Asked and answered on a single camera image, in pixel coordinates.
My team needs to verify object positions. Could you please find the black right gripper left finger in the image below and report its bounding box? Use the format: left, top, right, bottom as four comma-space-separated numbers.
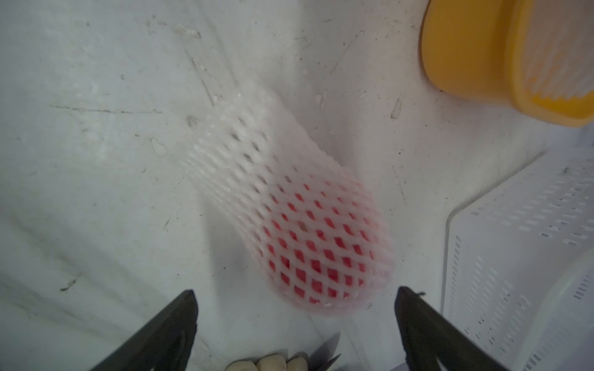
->
93, 290, 199, 371

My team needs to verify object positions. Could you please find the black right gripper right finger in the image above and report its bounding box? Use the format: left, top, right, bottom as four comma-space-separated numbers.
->
395, 286, 506, 371

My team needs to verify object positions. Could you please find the netted apple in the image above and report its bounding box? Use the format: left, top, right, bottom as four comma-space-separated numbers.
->
177, 83, 395, 315

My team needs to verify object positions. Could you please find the beige work glove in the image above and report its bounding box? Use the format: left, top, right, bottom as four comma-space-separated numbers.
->
225, 354, 309, 371

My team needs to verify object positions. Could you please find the white plastic perforated basket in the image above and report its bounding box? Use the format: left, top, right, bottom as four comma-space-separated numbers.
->
442, 148, 593, 370

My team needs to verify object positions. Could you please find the yellow plastic tub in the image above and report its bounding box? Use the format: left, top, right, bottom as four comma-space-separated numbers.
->
421, 1, 593, 128

